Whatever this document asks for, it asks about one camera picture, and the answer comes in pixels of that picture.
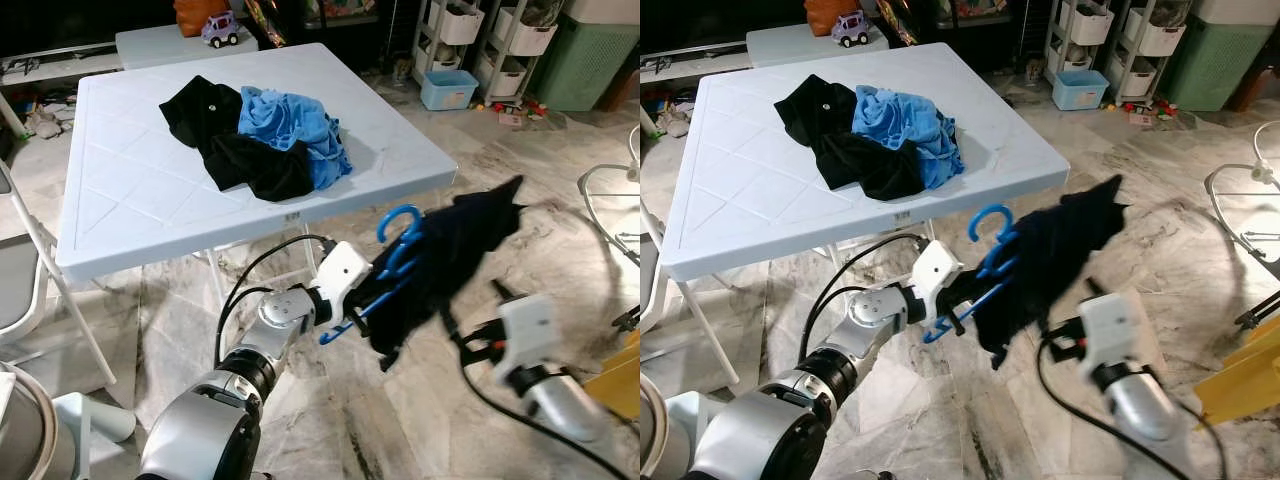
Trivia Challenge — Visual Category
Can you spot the orange bag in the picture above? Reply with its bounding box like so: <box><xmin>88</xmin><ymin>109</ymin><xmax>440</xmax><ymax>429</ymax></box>
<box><xmin>173</xmin><ymin>0</ymin><xmax>233</xmax><ymax>38</ymax></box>
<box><xmin>805</xmin><ymin>0</ymin><xmax>861</xmax><ymax>37</ymax></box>

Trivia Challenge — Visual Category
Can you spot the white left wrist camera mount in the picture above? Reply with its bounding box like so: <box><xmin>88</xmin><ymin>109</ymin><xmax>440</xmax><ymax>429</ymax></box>
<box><xmin>313</xmin><ymin>240</ymin><xmax>374</xmax><ymax>323</ymax></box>
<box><xmin>905</xmin><ymin>240</ymin><xmax>966</xmax><ymax>323</ymax></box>

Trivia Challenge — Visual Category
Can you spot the large light blue plastic table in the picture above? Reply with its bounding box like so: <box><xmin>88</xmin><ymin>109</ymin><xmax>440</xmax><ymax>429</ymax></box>
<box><xmin>55</xmin><ymin>42</ymin><xmax>460</xmax><ymax>313</ymax></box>
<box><xmin>658</xmin><ymin>42</ymin><xmax>1070</xmax><ymax>286</ymax></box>

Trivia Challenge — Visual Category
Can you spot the dark navy garment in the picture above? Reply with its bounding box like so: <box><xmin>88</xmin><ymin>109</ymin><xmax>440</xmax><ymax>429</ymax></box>
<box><xmin>960</xmin><ymin>175</ymin><xmax>1126</xmax><ymax>371</ymax></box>
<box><xmin>352</xmin><ymin>175</ymin><xmax>528</xmax><ymax>373</ymax></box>

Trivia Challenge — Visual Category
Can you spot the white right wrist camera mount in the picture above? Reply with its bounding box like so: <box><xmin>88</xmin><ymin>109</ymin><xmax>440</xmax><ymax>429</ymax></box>
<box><xmin>495</xmin><ymin>293</ymin><xmax>557</xmax><ymax>393</ymax></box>
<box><xmin>1078</xmin><ymin>292</ymin><xmax>1144</xmax><ymax>386</ymax></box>

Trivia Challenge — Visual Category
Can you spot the blue plastic hanger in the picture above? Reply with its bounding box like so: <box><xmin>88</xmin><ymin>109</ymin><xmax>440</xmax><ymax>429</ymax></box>
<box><xmin>920</xmin><ymin>204</ymin><xmax>1021</xmax><ymax>347</ymax></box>
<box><xmin>318</xmin><ymin>204</ymin><xmax>427</xmax><ymax>347</ymax></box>

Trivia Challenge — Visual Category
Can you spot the green laundry hamper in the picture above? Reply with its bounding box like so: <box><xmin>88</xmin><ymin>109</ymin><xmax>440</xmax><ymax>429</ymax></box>
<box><xmin>1157</xmin><ymin>0</ymin><xmax>1276</xmax><ymax>113</ymax></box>
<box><xmin>527</xmin><ymin>0</ymin><xmax>641</xmax><ymax>113</ymax></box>

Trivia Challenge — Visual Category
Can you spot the light blue storage bin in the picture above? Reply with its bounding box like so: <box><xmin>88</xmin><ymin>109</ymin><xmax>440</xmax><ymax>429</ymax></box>
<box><xmin>1050</xmin><ymin>69</ymin><xmax>1111</xmax><ymax>112</ymax></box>
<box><xmin>419</xmin><ymin>69</ymin><xmax>480</xmax><ymax>112</ymax></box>

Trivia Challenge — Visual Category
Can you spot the blue shirt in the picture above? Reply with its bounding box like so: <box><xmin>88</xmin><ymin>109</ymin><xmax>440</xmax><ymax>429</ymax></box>
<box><xmin>237</xmin><ymin>86</ymin><xmax>354</xmax><ymax>192</ymax></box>
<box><xmin>851</xmin><ymin>85</ymin><xmax>967</xmax><ymax>191</ymax></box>

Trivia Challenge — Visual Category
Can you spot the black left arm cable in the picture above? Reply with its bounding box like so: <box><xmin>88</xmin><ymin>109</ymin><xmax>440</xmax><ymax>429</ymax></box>
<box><xmin>213</xmin><ymin>234</ymin><xmax>336</xmax><ymax>367</ymax></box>
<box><xmin>800</xmin><ymin>234</ymin><xmax>928</xmax><ymax>367</ymax></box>

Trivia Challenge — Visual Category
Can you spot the purple toy car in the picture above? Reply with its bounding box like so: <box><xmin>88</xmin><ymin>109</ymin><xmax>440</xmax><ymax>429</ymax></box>
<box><xmin>201</xmin><ymin>12</ymin><xmax>242</xmax><ymax>49</ymax></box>
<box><xmin>831</xmin><ymin>10</ymin><xmax>871</xmax><ymax>48</ymax></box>

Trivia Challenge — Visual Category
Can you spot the black shirt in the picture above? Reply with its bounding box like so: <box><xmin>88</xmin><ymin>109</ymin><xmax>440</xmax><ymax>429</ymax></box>
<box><xmin>158</xmin><ymin>74</ymin><xmax>317</xmax><ymax>203</ymax></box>
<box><xmin>773</xmin><ymin>73</ymin><xmax>926</xmax><ymax>201</ymax></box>

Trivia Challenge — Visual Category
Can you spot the grey round laundry basket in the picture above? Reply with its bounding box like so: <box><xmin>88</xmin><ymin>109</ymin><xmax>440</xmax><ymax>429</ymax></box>
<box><xmin>0</xmin><ymin>362</ymin><xmax>79</xmax><ymax>480</ymax></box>
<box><xmin>640</xmin><ymin>378</ymin><xmax>669</xmax><ymax>480</ymax></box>

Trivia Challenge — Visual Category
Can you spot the small light blue plastic table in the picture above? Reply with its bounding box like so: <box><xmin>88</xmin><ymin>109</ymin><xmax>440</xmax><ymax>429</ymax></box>
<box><xmin>115</xmin><ymin>22</ymin><xmax>259</xmax><ymax>71</ymax></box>
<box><xmin>745</xmin><ymin>22</ymin><xmax>889</xmax><ymax>69</ymax></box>

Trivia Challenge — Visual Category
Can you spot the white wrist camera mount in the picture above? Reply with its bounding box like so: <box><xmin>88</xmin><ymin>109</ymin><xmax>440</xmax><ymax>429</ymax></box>
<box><xmin>1078</xmin><ymin>292</ymin><xmax>1144</xmax><ymax>386</ymax></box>
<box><xmin>313</xmin><ymin>240</ymin><xmax>374</xmax><ymax>323</ymax></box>
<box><xmin>905</xmin><ymin>240</ymin><xmax>966</xmax><ymax>323</ymax></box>
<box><xmin>495</xmin><ymin>293</ymin><xmax>557</xmax><ymax>393</ymax></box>

